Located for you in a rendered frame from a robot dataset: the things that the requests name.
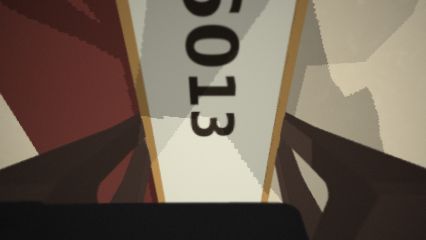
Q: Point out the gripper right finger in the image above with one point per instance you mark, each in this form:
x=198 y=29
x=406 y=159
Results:
x=372 y=195

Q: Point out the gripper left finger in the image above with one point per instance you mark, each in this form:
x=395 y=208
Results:
x=73 y=172

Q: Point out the dark red low platform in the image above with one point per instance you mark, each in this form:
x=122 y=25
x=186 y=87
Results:
x=64 y=69

